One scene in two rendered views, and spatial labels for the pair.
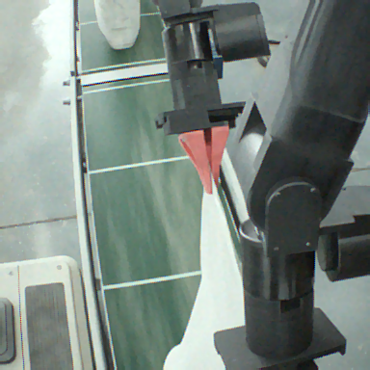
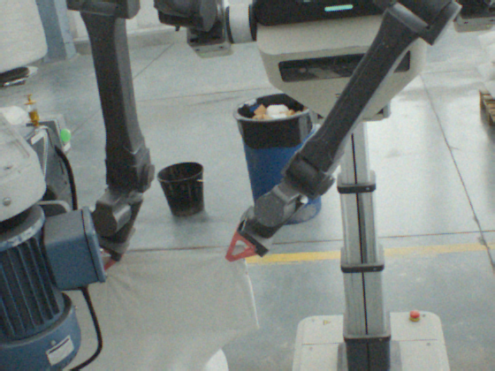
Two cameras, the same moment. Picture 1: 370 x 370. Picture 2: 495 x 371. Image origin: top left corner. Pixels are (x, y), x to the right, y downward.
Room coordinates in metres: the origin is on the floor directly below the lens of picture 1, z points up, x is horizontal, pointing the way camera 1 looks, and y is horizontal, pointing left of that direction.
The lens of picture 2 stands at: (0.86, -1.00, 1.69)
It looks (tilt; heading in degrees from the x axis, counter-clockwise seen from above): 24 degrees down; 114
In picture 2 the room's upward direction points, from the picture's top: 9 degrees counter-clockwise
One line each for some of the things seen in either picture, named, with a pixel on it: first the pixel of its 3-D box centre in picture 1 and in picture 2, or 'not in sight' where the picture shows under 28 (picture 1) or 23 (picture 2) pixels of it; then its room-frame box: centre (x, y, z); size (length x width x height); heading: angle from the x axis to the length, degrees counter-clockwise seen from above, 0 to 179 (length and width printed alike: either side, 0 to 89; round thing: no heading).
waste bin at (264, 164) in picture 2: not in sight; (282, 159); (-0.30, 2.18, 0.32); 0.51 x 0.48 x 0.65; 102
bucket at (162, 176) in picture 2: not in sight; (184, 190); (-0.96, 2.14, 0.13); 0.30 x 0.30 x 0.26
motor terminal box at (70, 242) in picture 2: not in sight; (76, 254); (0.27, -0.34, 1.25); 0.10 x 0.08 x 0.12; 127
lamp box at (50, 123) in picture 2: not in sight; (49, 136); (-0.08, 0.07, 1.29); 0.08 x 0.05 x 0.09; 12
